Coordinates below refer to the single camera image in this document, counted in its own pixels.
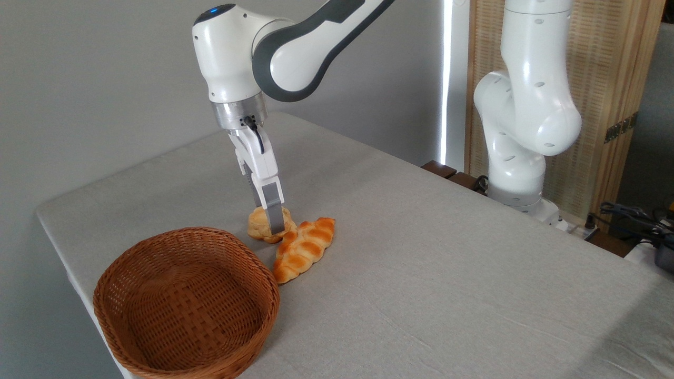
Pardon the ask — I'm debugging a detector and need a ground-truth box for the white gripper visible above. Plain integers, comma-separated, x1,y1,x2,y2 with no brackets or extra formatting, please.
227,127,286,236

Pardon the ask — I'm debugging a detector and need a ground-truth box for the white power strip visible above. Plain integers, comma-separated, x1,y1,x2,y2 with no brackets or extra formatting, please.
557,217,601,241

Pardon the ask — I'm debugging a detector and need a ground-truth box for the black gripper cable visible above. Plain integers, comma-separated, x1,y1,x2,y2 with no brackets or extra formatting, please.
243,116,266,155

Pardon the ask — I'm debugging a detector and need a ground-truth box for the black cable bundle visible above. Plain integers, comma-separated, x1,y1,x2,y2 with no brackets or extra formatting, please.
586,201,674,244

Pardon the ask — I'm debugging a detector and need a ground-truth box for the dark brown wooden block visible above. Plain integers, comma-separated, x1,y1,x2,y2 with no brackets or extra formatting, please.
448,171,489,197
421,160,458,180

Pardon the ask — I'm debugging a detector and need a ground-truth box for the grey linen tablecloth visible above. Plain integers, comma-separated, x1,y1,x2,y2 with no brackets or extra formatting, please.
35,111,674,379

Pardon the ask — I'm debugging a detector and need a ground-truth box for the braided golden bread loaf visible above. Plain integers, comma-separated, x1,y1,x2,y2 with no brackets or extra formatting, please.
272,216,336,285

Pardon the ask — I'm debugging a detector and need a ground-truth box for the brown wicker basket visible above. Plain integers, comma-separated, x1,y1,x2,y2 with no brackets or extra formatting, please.
93,226,281,379

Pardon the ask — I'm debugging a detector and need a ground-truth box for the dark metal screen hinge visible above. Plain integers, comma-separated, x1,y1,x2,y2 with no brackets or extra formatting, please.
604,111,639,144

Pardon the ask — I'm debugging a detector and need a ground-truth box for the round pale bread bun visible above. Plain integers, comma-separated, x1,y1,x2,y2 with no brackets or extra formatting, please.
246,205,298,244

